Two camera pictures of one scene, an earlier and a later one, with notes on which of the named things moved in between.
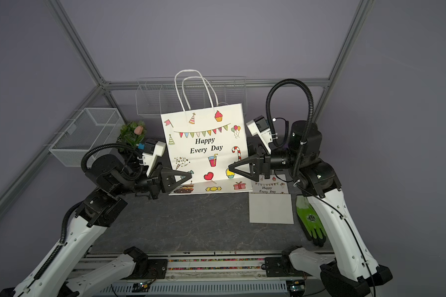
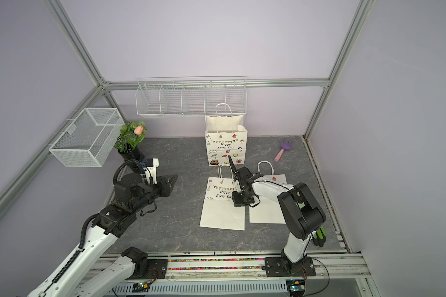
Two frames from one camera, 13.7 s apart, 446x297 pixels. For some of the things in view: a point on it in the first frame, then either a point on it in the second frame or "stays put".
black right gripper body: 267,163 to 239,198
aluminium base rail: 209,275 stays put
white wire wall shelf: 158,95 stays put
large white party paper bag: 270,202 stays put
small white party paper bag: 203,143 to 220,211
